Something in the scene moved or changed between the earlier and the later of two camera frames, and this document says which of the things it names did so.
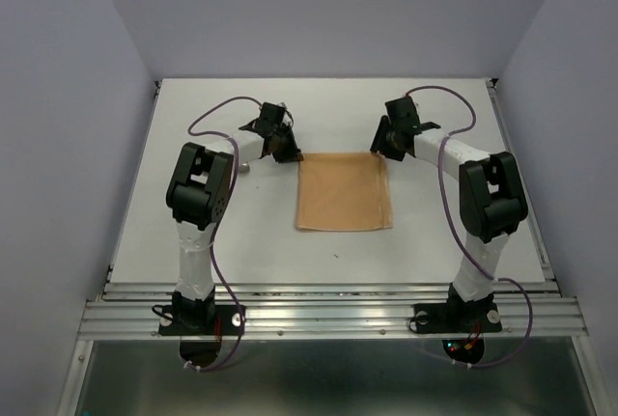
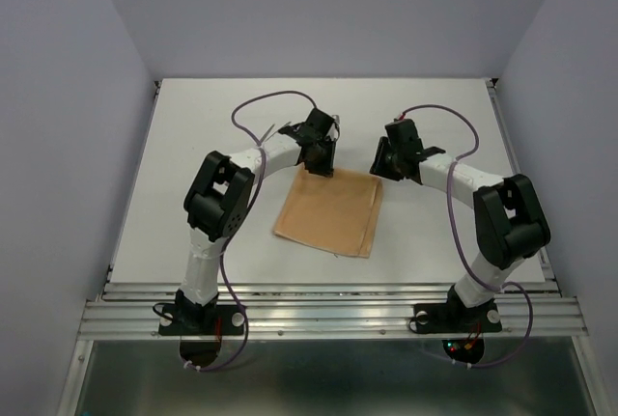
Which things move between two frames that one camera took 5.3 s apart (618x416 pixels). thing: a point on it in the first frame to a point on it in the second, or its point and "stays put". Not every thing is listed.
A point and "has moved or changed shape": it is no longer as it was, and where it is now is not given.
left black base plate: x=200 y=320 stays put
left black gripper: x=293 y=154 to x=324 y=168
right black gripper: x=379 y=142 to x=379 y=165
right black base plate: x=457 y=318 stays put
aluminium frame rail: x=530 y=310 stays put
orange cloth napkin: x=343 y=192 has moved or changed shape
